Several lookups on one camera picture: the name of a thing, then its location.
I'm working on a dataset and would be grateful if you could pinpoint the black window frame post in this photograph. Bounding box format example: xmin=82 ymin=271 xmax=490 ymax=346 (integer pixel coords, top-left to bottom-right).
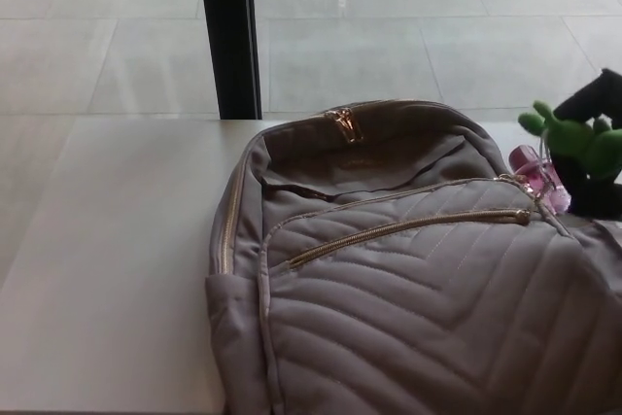
xmin=195 ymin=0 xmax=264 ymax=121

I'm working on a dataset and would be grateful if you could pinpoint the green plush keychain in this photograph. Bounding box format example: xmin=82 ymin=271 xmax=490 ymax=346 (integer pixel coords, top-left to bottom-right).
xmin=517 ymin=99 xmax=622 ymax=179

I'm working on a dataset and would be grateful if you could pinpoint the grey quilted backpack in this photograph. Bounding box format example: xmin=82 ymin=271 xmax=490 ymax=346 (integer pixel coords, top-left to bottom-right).
xmin=203 ymin=97 xmax=622 ymax=415

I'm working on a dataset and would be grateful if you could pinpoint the pink transparent water bottle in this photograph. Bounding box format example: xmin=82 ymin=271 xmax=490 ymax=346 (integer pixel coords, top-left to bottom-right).
xmin=507 ymin=143 xmax=572 ymax=215

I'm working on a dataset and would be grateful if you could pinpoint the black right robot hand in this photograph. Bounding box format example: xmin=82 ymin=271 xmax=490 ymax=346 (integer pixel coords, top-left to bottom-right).
xmin=547 ymin=67 xmax=622 ymax=220

